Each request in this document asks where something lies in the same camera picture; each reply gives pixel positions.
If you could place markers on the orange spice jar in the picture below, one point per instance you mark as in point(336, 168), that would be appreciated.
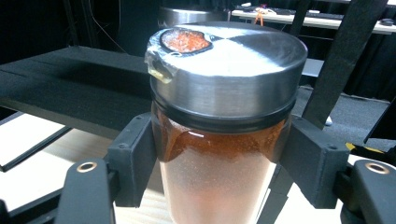
point(224, 93)

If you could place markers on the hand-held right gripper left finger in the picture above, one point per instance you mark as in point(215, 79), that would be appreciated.
point(134, 155)

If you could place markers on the black striped stand base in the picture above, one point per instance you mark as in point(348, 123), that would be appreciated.
point(370, 152)

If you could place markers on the black two-tier shelf rack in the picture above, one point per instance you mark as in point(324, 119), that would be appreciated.
point(77, 87)

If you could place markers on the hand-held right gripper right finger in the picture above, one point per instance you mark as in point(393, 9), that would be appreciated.
point(314, 161)

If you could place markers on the desk with grey metal frame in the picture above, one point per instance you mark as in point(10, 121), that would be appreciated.
point(323, 22)

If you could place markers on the black computer mouse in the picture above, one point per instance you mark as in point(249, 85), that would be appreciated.
point(388, 21)

